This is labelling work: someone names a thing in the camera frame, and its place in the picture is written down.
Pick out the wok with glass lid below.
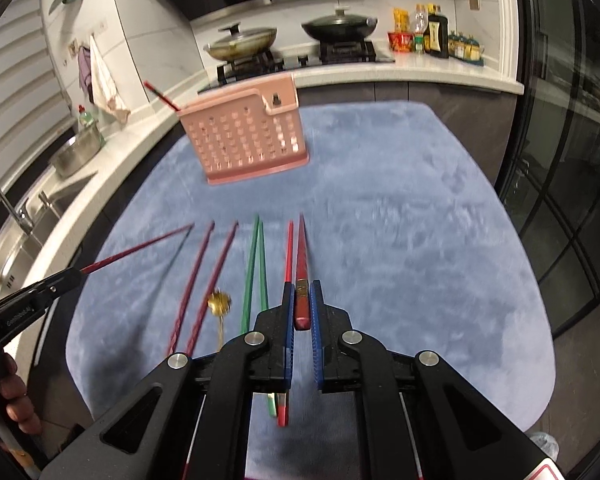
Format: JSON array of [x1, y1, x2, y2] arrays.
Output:
[[203, 21, 278, 62]]

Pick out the stainless steel pot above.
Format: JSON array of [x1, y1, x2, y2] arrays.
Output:
[[48, 127, 106, 177]]

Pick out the black wok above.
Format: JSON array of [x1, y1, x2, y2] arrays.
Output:
[[301, 6, 379, 42]]

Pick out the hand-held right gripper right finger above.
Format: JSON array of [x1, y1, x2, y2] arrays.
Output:
[[309, 280, 567, 480]]

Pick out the pink perforated utensil basket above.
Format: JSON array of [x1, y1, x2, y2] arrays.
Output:
[[178, 72, 311, 187]]

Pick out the purple cloth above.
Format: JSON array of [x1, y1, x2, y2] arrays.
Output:
[[77, 46, 95, 104]]

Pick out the red instant noodle cup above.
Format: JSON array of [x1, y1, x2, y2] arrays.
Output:
[[387, 31, 415, 53]]

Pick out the black gas stove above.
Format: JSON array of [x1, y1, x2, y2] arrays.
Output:
[[198, 39, 396, 93]]

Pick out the green dish soap bottle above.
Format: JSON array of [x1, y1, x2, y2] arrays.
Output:
[[76, 105, 101, 134]]

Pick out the person's left hand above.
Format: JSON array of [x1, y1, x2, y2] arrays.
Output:
[[0, 354, 43, 437]]

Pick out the black framed glass door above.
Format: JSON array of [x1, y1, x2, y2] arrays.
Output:
[[495, 0, 600, 342]]

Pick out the chrome faucet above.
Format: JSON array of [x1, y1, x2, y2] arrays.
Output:
[[0, 174, 36, 237]]

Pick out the white hanging towel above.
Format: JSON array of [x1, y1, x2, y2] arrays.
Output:
[[89, 36, 131, 125]]

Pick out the bright red chopstick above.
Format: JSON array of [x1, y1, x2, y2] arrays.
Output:
[[294, 214, 312, 332], [276, 220, 295, 428]]

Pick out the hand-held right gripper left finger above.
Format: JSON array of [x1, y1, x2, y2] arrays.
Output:
[[40, 283, 296, 480]]

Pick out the stainless steel sink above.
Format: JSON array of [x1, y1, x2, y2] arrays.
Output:
[[0, 180, 88, 311]]

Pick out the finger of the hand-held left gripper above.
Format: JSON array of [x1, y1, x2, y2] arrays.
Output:
[[9, 267, 87, 312]]

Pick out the blue plush mat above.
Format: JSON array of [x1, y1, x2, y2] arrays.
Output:
[[66, 102, 557, 480]]

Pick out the gold spoon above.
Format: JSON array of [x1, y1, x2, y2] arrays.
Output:
[[207, 290, 232, 357]]

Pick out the seasoning jar set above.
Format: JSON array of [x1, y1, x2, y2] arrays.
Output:
[[447, 31, 485, 65]]

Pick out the white window blinds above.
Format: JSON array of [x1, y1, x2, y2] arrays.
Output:
[[0, 0, 78, 197]]

